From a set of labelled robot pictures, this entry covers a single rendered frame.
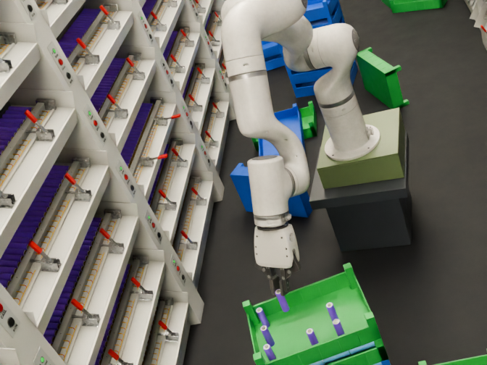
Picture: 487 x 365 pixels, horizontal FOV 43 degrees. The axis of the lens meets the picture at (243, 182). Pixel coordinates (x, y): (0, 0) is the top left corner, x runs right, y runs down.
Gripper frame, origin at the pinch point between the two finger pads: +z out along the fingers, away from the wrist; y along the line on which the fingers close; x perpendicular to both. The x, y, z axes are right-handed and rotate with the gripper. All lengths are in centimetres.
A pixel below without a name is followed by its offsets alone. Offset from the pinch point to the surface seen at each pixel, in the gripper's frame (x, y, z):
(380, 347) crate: -9.2, -20.5, 17.6
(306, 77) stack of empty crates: -167, 70, -42
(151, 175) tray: -34, 65, -20
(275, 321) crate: -8.3, 7.5, 14.1
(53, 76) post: 7, 58, -56
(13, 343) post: 52, 32, -4
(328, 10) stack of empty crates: -155, 49, -72
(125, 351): 8, 48, 21
